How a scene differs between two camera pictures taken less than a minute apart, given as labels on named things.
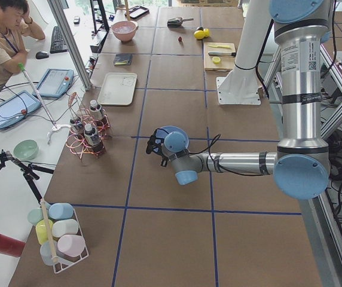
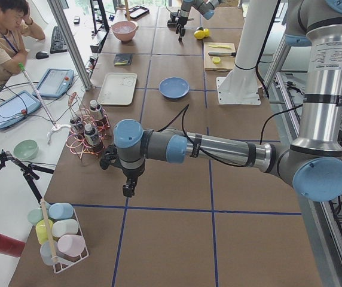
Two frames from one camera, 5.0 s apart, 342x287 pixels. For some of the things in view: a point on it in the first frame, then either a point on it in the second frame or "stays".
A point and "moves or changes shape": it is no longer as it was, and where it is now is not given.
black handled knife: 222,54 stays
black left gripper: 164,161 -> 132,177
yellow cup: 41,230 stays
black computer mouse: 40,55 stays
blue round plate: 177,139 moves or changes shape
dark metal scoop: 177,22 stays
